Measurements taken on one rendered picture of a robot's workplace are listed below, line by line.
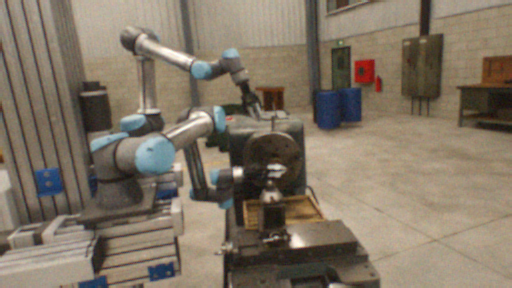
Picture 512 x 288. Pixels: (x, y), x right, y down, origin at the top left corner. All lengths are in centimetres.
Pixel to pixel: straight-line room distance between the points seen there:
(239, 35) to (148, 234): 1127
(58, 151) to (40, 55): 33
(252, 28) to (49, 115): 1133
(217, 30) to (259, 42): 165
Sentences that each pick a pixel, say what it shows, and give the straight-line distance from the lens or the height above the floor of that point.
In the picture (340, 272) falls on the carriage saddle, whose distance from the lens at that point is 114.
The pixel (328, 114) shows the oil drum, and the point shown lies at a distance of 798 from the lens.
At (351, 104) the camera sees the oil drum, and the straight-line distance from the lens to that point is 873.
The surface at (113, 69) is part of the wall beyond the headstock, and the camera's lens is 1143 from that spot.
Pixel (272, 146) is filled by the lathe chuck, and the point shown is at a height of 116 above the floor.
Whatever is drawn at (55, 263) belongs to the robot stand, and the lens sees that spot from 111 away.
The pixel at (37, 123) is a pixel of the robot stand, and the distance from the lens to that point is 133.
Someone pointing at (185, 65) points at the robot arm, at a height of 160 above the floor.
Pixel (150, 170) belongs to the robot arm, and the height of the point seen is 129.
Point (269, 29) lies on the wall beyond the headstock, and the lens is 1263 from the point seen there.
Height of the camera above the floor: 156
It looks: 13 degrees down
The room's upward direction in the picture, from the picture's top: 5 degrees counter-clockwise
